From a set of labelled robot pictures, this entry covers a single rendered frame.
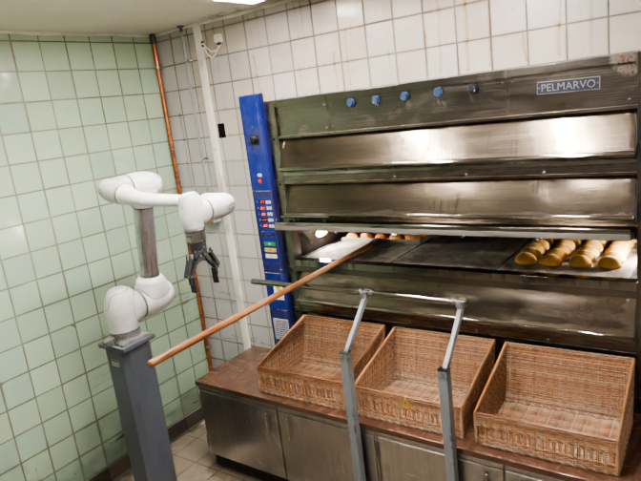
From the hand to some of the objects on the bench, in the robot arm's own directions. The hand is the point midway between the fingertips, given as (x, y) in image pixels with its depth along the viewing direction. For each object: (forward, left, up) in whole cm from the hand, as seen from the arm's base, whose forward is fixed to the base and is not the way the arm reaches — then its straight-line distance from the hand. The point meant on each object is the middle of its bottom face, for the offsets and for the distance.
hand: (205, 284), depth 258 cm
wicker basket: (+131, +63, -76) cm, 164 cm away
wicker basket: (+10, +65, -76) cm, 100 cm away
